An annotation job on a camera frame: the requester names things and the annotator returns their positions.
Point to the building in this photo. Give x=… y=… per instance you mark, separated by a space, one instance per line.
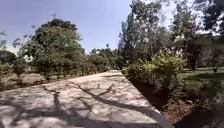
x=210 y=50

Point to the pale stone paved path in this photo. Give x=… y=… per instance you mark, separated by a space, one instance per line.
x=100 y=100

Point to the bare brown soil strip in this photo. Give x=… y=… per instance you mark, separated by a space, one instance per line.
x=176 y=108

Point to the grass lawn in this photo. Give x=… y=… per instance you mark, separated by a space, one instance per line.
x=203 y=77

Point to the row of distant trees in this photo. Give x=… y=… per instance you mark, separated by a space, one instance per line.
x=103 y=60

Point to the green leafy bush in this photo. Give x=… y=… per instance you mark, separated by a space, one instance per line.
x=160 y=70

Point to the large round green tree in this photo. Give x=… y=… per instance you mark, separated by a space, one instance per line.
x=55 y=46

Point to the dry grass ground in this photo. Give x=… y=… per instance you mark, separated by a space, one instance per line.
x=28 y=80

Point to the row of tall trees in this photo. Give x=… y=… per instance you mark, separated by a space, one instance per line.
x=150 y=33

